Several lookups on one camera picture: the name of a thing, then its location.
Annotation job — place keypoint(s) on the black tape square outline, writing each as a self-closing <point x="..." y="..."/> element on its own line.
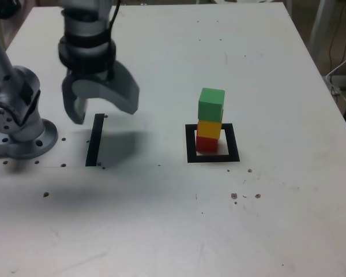
<point x="233" y="144"/>

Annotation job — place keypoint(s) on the green cube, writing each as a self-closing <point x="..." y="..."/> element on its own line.
<point x="210" y="105"/>

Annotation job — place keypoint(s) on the white metal frame leg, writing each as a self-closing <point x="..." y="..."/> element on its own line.
<point x="318" y="20"/>

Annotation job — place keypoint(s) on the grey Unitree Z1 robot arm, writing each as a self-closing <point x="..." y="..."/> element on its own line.
<point x="23" y="135"/>

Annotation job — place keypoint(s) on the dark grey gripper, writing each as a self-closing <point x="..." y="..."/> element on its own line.
<point x="89" y="76"/>

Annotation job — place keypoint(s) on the black tape strip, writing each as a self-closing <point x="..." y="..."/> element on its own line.
<point x="94" y="141"/>

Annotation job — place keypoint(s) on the yellow cube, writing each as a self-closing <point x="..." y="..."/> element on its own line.
<point x="209" y="130"/>

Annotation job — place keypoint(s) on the red cube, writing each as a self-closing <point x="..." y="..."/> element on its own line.
<point x="206" y="144"/>

